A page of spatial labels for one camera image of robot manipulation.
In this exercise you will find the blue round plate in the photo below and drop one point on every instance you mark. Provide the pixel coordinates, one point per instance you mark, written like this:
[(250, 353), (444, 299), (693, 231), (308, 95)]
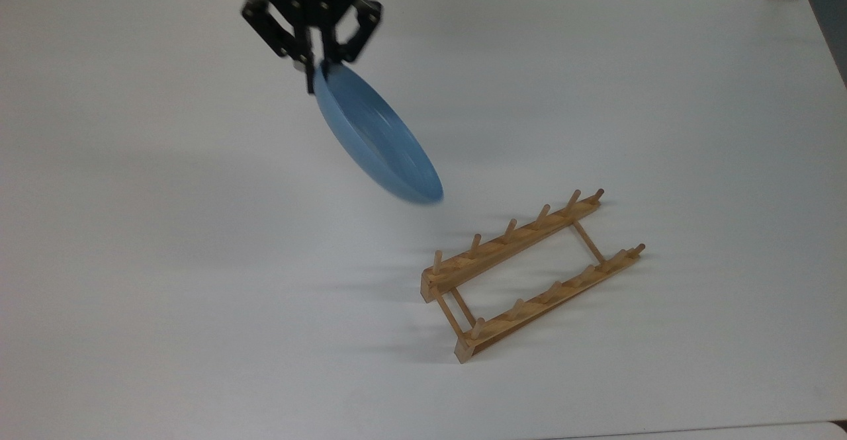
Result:
[(377, 135)]

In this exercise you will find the wooden plate rack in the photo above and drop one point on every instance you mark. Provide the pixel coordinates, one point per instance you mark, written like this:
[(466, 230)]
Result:
[(503, 249)]

